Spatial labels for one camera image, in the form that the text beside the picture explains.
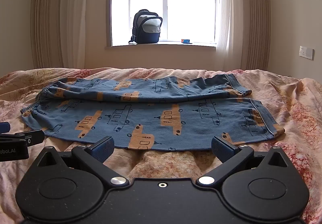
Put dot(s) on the beige pleated curtain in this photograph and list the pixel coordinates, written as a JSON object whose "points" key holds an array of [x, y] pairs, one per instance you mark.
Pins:
{"points": [[47, 17], [255, 17]]}

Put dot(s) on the dark blue backpack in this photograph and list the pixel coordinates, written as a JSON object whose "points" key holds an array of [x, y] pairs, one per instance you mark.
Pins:
{"points": [[148, 37]]}

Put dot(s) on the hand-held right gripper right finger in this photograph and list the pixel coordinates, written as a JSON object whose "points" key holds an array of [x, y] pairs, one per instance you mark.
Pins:
{"points": [[220, 149]]}

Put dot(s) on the blue printed pants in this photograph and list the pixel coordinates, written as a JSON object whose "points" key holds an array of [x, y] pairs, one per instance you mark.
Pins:
{"points": [[151, 113]]}

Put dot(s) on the small blue box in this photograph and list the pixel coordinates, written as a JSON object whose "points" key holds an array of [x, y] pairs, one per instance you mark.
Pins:
{"points": [[186, 41]]}

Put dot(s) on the white sheer curtain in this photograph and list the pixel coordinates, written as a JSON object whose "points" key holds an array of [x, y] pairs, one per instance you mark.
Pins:
{"points": [[88, 17], [229, 17]]}

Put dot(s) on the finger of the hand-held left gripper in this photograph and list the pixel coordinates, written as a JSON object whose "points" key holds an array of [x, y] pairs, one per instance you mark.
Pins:
{"points": [[30, 137], [3, 127]]}

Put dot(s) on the white window sill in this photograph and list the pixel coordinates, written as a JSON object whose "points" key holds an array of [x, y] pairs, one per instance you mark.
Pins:
{"points": [[161, 46]]}

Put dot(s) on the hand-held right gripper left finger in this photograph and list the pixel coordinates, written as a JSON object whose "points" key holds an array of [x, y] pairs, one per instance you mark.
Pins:
{"points": [[104, 149]]}

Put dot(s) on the white framed window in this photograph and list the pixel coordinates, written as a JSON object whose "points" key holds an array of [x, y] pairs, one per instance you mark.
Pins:
{"points": [[188, 12]]}

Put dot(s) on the white wall socket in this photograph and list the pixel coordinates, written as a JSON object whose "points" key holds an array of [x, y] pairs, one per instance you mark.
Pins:
{"points": [[306, 52]]}

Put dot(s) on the pink floral quilt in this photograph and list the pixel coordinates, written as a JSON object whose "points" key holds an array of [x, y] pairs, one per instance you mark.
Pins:
{"points": [[296, 113]]}

